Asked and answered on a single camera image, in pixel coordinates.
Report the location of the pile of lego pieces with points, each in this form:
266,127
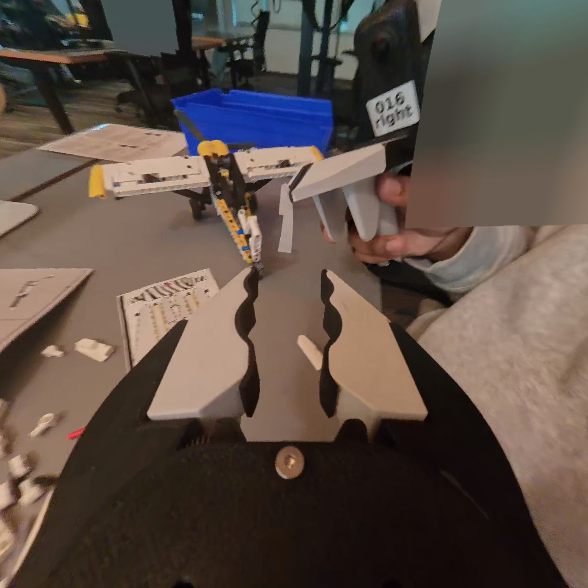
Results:
20,487

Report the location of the wooden standing desk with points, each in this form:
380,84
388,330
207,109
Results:
317,46

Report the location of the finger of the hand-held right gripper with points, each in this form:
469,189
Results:
367,211
340,172

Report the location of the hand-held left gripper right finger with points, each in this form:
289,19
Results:
376,367

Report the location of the white lego pin connector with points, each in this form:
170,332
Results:
43,423

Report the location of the person's right forearm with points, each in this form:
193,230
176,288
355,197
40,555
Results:
482,257

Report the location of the white lego panel with hole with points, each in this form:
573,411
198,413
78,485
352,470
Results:
94,350

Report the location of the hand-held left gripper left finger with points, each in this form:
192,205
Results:
202,367

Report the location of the blue plastic bin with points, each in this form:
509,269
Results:
266,115

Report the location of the black office chair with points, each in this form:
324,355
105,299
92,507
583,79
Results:
248,50

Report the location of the person's right hand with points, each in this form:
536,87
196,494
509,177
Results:
413,241

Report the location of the red lego pin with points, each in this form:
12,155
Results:
76,432

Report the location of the zebra striped sticker strip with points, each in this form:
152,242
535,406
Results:
285,220

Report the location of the lego instruction booklet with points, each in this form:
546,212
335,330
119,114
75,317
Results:
32,294

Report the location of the person's grey hoodie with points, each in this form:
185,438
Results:
528,390

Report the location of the brown office desk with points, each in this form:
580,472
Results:
59,57

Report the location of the lego airplane model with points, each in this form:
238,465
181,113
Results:
156,172

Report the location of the small white lego connector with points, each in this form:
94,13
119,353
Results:
53,351

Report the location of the zebra striped sticker sheet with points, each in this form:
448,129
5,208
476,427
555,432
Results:
156,312

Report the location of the tapered white lego panel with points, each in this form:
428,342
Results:
310,353

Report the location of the printed paper sheet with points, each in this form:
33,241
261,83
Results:
115,142

